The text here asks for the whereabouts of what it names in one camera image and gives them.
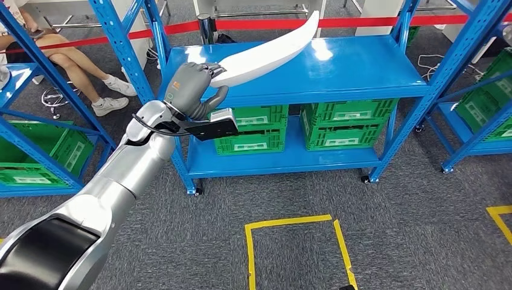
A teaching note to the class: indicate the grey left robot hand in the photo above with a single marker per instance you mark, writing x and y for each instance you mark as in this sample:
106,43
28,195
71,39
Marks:
188,88

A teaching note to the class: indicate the white curved plastic part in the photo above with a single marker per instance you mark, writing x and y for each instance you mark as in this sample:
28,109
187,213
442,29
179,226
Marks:
264,56

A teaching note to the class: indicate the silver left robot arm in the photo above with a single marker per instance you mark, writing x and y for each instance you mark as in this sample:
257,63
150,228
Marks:
132,168

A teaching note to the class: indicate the blue metal shelf rack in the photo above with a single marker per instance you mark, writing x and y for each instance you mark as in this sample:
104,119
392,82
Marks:
20,80
480,148
340,68

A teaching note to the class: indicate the black bag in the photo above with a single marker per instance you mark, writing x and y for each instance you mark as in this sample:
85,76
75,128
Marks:
226,39

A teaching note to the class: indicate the green plastic crate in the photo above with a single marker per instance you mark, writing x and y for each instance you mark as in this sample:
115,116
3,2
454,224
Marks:
476,114
412,36
76,152
500,68
348,110
252,142
260,116
342,136

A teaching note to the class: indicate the person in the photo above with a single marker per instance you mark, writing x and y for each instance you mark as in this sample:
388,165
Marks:
68,60

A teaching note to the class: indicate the red barrier tape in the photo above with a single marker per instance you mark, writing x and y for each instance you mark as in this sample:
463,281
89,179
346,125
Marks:
360,21

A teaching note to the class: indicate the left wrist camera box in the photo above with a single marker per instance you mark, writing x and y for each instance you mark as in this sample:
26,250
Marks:
216,130

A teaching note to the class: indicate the chrome stanchion post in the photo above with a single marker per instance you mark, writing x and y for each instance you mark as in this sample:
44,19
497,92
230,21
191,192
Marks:
206,30

